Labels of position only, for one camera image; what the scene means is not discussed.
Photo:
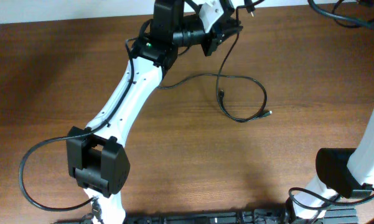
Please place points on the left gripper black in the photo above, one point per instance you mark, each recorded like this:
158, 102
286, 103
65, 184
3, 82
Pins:
215, 35

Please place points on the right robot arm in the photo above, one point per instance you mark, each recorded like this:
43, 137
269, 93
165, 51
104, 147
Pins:
344, 178

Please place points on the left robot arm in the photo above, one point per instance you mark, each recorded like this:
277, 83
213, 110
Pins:
95, 154

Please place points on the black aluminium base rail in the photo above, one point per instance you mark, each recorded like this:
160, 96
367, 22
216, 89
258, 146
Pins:
276, 215

